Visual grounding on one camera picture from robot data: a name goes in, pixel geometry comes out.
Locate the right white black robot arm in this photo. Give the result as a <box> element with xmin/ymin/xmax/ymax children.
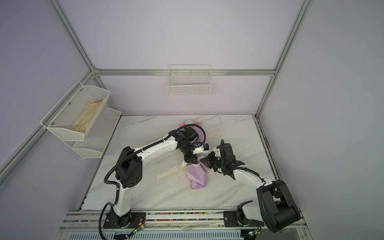
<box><xmin>200</xmin><ymin>140</ymin><xmax>301</xmax><ymax>233</ymax></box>

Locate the beige cloth in basket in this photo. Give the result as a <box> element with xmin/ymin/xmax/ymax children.
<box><xmin>71</xmin><ymin>98</ymin><xmax>105</xmax><ymax>134</ymax></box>

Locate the white mesh upper shelf basket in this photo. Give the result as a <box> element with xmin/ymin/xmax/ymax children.
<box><xmin>40</xmin><ymin>81</ymin><xmax>110</xmax><ymax>142</ymax></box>

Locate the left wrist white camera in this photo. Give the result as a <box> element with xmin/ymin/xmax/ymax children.
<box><xmin>193</xmin><ymin>144</ymin><xmax>209</xmax><ymax>155</ymax></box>

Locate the pink purple wrapping paper sheet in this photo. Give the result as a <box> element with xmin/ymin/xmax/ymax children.
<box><xmin>179</xmin><ymin>120</ymin><xmax>207</xmax><ymax>190</ymax></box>

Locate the white wire wall basket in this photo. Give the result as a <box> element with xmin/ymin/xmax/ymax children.
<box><xmin>166</xmin><ymin>65</ymin><xmax>211</xmax><ymax>97</ymax></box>

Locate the white ribbon string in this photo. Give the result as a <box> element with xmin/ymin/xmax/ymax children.
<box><xmin>155</xmin><ymin>160</ymin><xmax>200</xmax><ymax>181</ymax></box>

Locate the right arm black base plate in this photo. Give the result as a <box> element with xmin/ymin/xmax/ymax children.
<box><xmin>223</xmin><ymin>211</ymin><xmax>264</xmax><ymax>228</ymax></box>

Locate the white mesh lower shelf basket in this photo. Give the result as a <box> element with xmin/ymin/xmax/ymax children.
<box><xmin>64</xmin><ymin>107</ymin><xmax>121</xmax><ymax>159</ymax></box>

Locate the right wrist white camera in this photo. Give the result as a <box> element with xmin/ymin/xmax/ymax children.
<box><xmin>213</xmin><ymin>146</ymin><xmax>221</xmax><ymax>158</ymax></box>

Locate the aluminium front rail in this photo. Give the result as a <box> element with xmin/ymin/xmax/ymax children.
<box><xmin>58</xmin><ymin>207</ymin><xmax>308</xmax><ymax>232</ymax></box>

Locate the white blue fake rose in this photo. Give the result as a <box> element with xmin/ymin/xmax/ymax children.
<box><xmin>183</xmin><ymin>119</ymin><xmax>195</xmax><ymax>125</ymax></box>

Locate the white mesh shelf basket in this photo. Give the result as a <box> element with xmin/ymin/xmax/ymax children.
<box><xmin>40</xmin><ymin>81</ymin><xmax>110</xmax><ymax>142</ymax></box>
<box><xmin>64</xmin><ymin>107</ymin><xmax>121</xmax><ymax>159</ymax></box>

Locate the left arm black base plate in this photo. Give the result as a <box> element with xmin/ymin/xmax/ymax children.
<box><xmin>103</xmin><ymin>211</ymin><xmax>147</xmax><ymax>229</ymax></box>

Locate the wrist white camera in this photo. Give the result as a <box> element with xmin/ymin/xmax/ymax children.
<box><xmin>193</xmin><ymin>144</ymin><xmax>209</xmax><ymax>155</ymax></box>
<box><xmin>213</xmin><ymin>146</ymin><xmax>221</xmax><ymax>158</ymax></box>

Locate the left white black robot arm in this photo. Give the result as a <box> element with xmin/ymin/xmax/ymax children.
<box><xmin>98</xmin><ymin>123</ymin><xmax>209</xmax><ymax>240</ymax></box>

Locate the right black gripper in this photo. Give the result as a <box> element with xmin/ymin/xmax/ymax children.
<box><xmin>199</xmin><ymin>151</ymin><xmax>226</xmax><ymax>172</ymax></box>

